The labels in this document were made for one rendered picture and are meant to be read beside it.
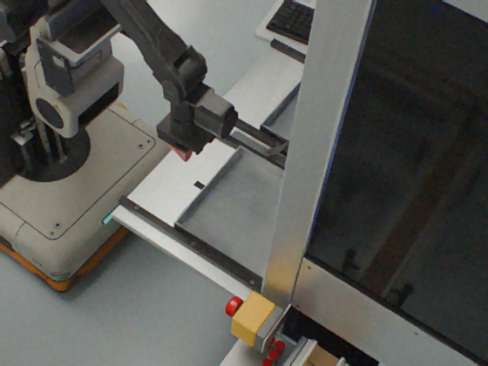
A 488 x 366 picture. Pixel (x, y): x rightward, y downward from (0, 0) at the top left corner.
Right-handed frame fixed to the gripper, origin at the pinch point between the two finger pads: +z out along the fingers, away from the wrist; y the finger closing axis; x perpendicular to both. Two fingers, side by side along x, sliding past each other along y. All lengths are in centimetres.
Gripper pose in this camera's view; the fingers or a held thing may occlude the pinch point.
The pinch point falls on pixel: (186, 157)
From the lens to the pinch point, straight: 148.2
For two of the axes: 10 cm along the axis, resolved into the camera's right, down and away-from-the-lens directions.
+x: 5.5, -6.6, 5.0
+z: -0.6, 5.7, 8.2
